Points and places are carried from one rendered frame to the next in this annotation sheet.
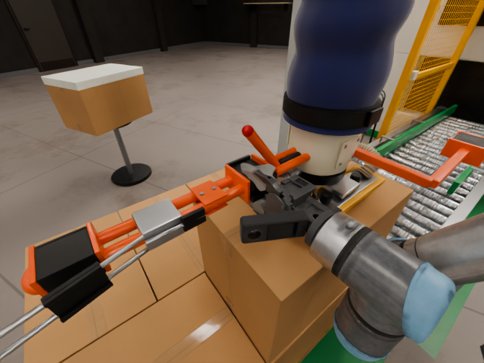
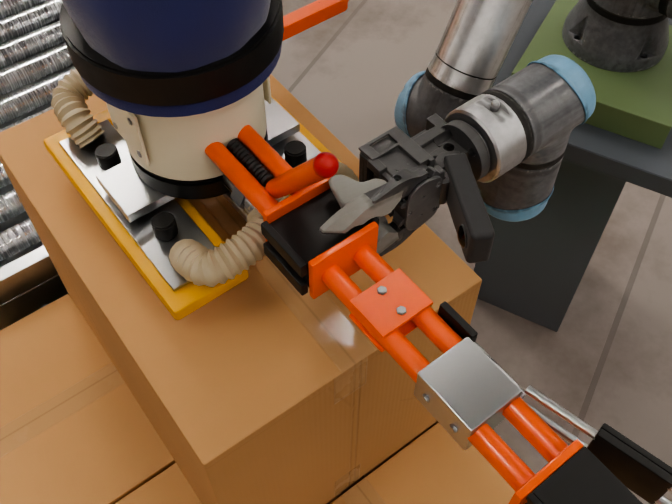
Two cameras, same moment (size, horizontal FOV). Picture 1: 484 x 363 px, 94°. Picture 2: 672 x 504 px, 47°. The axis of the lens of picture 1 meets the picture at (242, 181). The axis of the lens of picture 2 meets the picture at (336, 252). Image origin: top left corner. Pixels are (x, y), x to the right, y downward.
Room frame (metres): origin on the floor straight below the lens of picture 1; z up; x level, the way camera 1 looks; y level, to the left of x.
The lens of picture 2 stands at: (0.40, 0.45, 1.73)
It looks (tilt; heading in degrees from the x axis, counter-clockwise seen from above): 54 degrees down; 270
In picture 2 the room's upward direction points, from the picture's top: straight up
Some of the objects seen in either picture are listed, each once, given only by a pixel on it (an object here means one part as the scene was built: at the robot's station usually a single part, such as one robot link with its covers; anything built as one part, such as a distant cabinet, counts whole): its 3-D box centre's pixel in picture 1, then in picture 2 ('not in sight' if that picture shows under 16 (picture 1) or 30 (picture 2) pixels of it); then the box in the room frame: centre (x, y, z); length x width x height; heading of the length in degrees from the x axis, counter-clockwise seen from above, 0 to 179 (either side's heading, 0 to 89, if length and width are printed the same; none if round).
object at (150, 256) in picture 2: not in sight; (137, 197); (0.65, -0.16, 1.00); 0.34 x 0.10 x 0.05; 128
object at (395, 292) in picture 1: (390, 280); (534, 108); (0.17, -0.21, 1.11); 0.12 x 0.09 x 0.10; 38
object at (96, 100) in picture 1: (104, 96); not in sight; (1.99, 1.18, 0.82); 0.60 x 0.40 x 0.40; 154
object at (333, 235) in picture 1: (335, 238); (481, 138); (0.24, -0.15, 1.11); 0.09 x 0.05 x 0.10; 128
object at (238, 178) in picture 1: (251, 177); (320, 236); (0.42, -0.02, 1.11); 0.10 x 0.08 x 0.06; 38
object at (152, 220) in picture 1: (159, 222); (466, 392); (0.28, 0.15, 1.10); 0.07 x 0.07 x 0.04; 38
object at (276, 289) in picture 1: (296, 234); (234, 286); (0.56, -0.20, 0.74); 0.60 x 0.40 x 0.40; 126
